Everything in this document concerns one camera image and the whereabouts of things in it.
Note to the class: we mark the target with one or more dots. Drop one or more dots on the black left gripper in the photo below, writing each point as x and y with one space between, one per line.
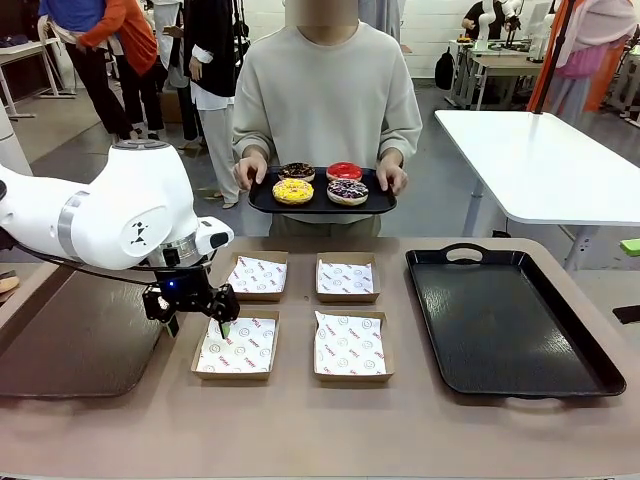
182 290

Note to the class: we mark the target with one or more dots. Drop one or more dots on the brown cardboard donut box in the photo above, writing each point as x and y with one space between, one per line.
347 298
232 376
350 378
255 297

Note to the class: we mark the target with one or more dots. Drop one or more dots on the white printed paper liner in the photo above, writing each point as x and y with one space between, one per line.
345 277
240 350
257 275
350 345

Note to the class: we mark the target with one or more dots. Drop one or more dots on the yellow sprinkled donut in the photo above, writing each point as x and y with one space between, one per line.
282 193

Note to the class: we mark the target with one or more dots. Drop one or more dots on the small black serving tray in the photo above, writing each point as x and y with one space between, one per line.
320 208

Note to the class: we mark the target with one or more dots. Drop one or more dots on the chocolate sprinkled donut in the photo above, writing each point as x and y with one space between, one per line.
287 173

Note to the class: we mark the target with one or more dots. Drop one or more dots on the purple drizzled donut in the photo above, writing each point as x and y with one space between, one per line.
337 193

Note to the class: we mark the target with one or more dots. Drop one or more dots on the red glazed donut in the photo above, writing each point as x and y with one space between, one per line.
335 173

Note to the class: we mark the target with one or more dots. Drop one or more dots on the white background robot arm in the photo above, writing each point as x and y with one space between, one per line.
487 20

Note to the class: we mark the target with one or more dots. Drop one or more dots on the person's right forearm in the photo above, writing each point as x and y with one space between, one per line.
252 140

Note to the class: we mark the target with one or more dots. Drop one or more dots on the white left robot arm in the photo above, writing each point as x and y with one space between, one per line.
125 200

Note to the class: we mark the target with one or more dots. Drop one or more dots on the person's left forearm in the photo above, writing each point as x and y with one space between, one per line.
400 140

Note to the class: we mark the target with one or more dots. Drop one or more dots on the person's right hand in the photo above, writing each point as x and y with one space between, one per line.
250 172

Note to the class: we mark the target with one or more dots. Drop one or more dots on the person's left hand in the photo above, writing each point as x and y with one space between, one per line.
392 177

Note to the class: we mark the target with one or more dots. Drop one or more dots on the mannequin black jacket white trousers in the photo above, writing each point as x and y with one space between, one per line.
220 140

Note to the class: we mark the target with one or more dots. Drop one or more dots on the tan shoe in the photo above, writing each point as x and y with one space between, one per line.
7 285

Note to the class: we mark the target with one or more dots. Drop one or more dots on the small cardboard carton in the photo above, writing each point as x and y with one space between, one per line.
170 107

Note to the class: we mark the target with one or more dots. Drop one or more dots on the white cylindrical appliance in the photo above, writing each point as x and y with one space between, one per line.
12 145

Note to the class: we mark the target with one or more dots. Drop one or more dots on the person in beige sweater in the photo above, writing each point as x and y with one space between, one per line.
325 100

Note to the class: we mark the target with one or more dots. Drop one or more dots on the mannequin in grey trousers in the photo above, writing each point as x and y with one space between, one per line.
167 45

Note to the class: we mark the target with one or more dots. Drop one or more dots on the person in orange jacket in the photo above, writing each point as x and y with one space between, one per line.
130 45

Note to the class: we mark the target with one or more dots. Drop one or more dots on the black backpack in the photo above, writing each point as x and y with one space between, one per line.
445 70

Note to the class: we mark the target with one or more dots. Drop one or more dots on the mannequin in grey hoodie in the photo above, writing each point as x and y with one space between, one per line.
385 15

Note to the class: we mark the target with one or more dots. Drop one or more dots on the large white table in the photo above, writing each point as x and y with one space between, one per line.
525 160

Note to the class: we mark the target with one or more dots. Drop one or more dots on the beige workbench desk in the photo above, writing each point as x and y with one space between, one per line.
505 65

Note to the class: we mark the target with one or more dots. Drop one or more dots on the seated person in black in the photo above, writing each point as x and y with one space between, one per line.
472 17

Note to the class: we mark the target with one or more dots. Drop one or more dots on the flat black object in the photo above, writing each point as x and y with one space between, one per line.
629 315

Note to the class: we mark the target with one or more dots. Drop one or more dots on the black stand pole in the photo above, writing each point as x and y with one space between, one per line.
555 60

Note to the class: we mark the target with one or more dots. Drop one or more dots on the small green object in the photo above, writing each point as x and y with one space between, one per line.
631 246

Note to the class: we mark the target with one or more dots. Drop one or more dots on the mannequin pink and orange clothes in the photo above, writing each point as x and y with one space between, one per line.
595 50

